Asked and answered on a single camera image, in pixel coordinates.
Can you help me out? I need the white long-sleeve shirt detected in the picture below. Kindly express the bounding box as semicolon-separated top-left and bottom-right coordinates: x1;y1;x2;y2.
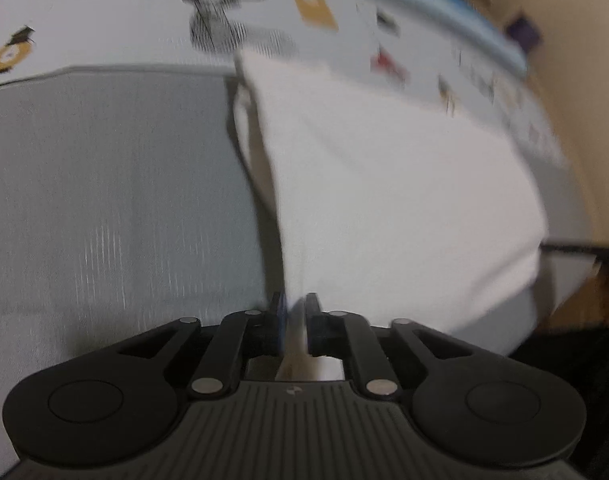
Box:
230;49;553;380

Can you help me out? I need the purple box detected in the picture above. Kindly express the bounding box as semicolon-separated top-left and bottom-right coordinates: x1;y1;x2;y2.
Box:
504;12;543;55

